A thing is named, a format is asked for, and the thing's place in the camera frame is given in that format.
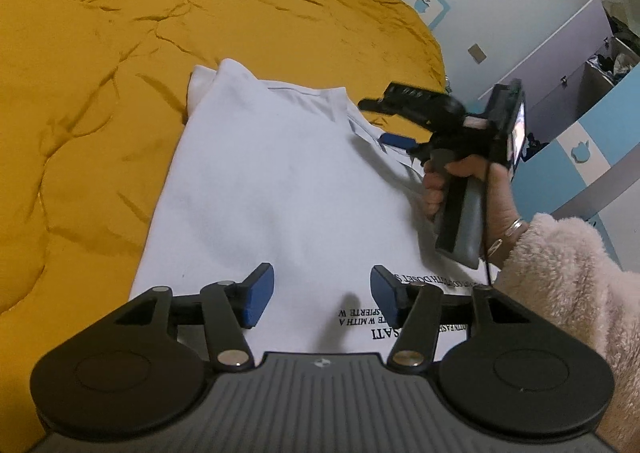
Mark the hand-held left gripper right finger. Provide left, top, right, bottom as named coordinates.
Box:
left=370, top=264, right=532, bottom=370

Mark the white printed sweatshirt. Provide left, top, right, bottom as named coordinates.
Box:
left=129, top=58, right=502, bottom=366

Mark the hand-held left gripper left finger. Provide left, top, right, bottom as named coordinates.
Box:
left=112, top=262, right=276, bottom=370

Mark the mustard yellow bedspread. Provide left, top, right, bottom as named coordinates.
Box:
left=0, top=0, right=447, bottom=439

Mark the bundle of clothes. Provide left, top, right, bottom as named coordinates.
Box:
left=586, top=8, right=640, bottom=85

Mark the blue purple wardrobe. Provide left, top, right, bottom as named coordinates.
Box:
left=477, top=0, right=640, bottom=276

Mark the person's right hand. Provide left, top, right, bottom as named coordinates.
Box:
left=420, top=155, right=527, bottom=265

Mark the person's right forearm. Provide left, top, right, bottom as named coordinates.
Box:
left=484, top=212, right=640, bottom=453

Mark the silver bracelet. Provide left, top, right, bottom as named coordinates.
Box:
left=487, top=217, right=527, bottom=254

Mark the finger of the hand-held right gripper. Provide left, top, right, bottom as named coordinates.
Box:
left=380, top=133, right=437, bottom=157
left=357, top=81, right=467, bottom=132

